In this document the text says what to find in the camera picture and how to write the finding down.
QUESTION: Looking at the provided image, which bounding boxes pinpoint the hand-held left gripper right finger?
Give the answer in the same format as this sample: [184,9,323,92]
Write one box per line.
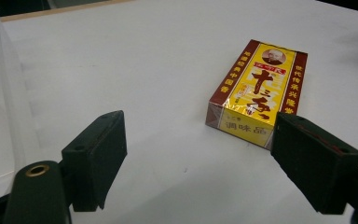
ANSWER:
[270,111,358,216]

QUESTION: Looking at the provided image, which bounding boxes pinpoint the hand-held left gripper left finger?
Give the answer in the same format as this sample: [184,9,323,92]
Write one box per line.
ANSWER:
[61,109,128,213]

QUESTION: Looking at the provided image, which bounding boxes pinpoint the yellow and red seasoning box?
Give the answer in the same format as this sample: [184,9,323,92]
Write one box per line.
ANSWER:
[205,38,309,151]

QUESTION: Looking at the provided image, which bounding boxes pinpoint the clear plastic container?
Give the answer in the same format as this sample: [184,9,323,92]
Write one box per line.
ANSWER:
[0,4,41,206]

